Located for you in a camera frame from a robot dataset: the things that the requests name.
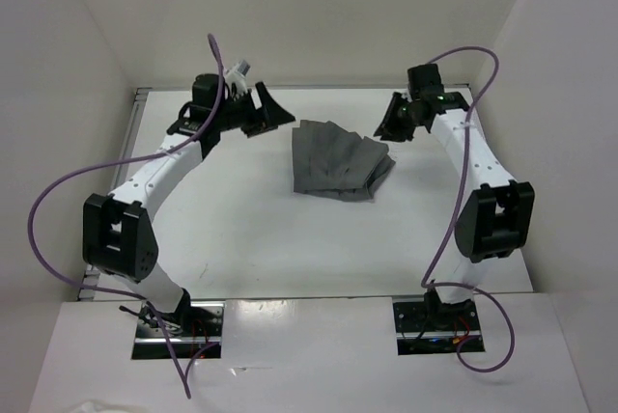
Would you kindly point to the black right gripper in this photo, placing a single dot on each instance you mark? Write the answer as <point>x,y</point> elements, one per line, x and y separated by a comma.
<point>390,122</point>

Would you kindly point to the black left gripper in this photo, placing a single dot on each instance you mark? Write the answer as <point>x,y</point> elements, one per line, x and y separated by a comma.
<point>270,109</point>

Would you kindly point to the grey pleated skirt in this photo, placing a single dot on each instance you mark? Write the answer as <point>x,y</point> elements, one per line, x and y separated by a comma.
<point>333,163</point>

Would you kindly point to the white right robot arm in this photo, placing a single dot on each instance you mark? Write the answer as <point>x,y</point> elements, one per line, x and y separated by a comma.
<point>492,211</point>

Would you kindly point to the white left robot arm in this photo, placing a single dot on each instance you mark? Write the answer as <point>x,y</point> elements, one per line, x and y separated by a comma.
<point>118,236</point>

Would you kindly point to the white crumpled cloth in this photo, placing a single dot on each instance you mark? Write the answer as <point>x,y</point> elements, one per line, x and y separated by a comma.
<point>98,406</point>

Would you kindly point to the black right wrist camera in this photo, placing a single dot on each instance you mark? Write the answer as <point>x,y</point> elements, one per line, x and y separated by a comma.
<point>424,79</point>

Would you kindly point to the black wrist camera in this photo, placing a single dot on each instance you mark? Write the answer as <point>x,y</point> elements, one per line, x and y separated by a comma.
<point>424,79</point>
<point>205,90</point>

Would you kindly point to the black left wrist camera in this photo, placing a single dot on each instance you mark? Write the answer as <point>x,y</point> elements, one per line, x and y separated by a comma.
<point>205,90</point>

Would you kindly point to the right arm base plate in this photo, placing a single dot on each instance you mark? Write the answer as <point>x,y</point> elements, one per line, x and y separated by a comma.
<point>424,327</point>

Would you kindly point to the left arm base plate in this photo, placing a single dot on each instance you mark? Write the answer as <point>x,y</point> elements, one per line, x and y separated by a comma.
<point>201,338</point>

